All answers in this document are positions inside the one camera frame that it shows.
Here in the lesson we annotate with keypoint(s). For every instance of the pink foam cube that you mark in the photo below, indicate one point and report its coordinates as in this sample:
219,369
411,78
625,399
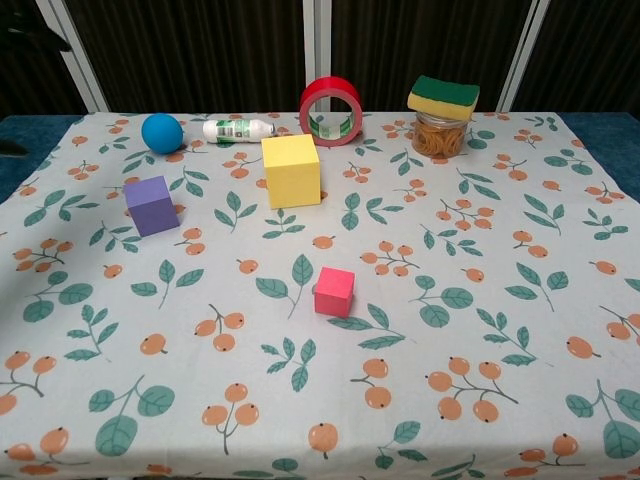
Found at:
334,292

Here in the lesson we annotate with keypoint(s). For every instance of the purple block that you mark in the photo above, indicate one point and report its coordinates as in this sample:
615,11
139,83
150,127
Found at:
152,210

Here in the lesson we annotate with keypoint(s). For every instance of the yellow block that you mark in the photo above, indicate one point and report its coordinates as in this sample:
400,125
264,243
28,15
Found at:
292,175

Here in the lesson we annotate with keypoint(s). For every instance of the white bottle green label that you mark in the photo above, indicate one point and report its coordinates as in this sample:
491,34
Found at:
230,131

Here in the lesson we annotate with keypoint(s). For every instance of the red tape roll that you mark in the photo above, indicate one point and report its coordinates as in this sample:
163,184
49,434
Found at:
330,85

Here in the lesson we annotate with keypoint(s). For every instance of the clear jar of rubber bands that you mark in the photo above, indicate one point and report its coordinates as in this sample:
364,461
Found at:
440,140

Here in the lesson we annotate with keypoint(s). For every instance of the floral printed tablecloth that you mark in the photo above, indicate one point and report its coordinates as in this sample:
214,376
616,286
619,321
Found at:
320,400

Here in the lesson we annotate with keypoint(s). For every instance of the green yellow sponge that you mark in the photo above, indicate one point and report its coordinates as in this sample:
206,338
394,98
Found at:
442,95

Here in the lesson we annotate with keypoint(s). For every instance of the blue ball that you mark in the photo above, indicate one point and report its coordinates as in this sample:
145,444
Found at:
161,132

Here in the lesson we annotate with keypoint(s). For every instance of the dark ribbed partition panel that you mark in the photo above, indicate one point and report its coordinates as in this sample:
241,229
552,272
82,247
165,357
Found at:
200,50
590,50
30,85
425,40

